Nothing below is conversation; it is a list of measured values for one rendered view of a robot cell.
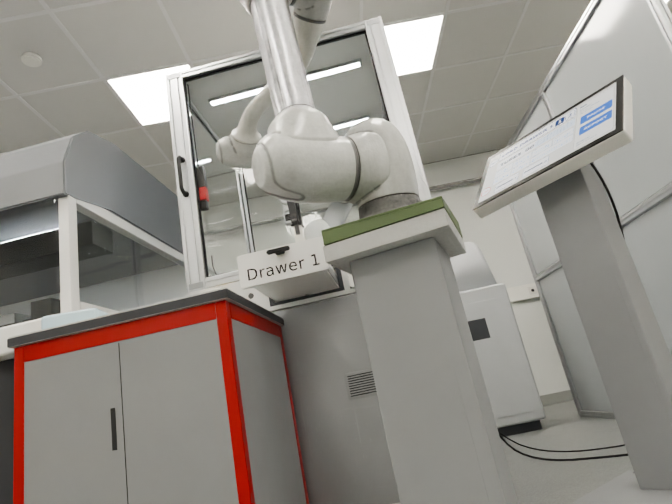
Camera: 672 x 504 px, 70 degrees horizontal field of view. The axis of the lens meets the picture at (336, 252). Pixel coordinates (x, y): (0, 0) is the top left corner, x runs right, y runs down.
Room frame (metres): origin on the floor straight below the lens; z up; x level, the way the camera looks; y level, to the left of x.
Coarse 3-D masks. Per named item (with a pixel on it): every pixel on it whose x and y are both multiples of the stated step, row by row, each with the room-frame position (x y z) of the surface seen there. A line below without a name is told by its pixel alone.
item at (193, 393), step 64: (128, 320) 1.21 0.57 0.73; (192, 320) 1.20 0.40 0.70; (256, 320) 1.45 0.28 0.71; (64, 384) 1.24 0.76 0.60; (128, 384) 1.22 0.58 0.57; (192, 384) 1.21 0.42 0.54; (256, 384) 1.37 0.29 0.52; (64, 448) 1.24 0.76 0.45; (128, 448) 1.22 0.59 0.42; (192, 448) 1.21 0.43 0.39; (256, 448) 1.29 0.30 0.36
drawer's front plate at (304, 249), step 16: (304, 240) 1.43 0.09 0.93; (320, 240) 1.43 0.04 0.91; (240, 256) 1.45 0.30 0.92; (256, 256) 1.44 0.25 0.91; (272, 256) 1.44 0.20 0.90; (288, 256) 1.44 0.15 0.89; (304, 256) 1.43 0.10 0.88; (320, 256) 1.43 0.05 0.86; (240, 272) 1.45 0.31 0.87; (288, 272) 1.44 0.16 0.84; (304, 272) 1.43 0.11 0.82
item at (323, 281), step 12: (312, 276) 1.53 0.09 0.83; (324, 276) 1.56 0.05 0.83; (336, 276) 1.74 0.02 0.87; (264, 288) 1.56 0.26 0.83; (276, 288) 1.59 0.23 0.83; (288, 288) 1.63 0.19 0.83; (300, 288) 1.66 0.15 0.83; (312, 288) 1.70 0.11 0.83; (324, 288) 1.74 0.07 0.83; (336, 288) 1.78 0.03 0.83; (276, 300) 1.77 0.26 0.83
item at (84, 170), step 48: (48, 144) 1.65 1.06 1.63; (96, 144) 1.81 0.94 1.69; (0, 192) 1.62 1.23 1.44; (48, 192) 1.60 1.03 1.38; (96, 192) 1.79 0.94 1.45; (144, 192) 2.20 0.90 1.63; (144, 240) 2.17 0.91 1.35; (0, 336) 1.62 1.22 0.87; (0, 384) 1.70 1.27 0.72; (0, 432) 1.70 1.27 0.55; (0, 480) 1.70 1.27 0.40
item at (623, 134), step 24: (624, 96) 1.24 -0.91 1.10; (552, 120) 1.47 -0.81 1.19; (624, 120) 1.19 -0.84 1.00; (600, 144) 1.22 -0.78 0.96; (624, 144) 1.20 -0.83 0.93; (552, 168) 1.33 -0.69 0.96; (576, 168) 1.31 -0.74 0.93; (480, 192) 1.59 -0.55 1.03; (504, 192) 1.46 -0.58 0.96; (528, 192) 1.43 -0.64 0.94; (480, 216) 1.58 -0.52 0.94
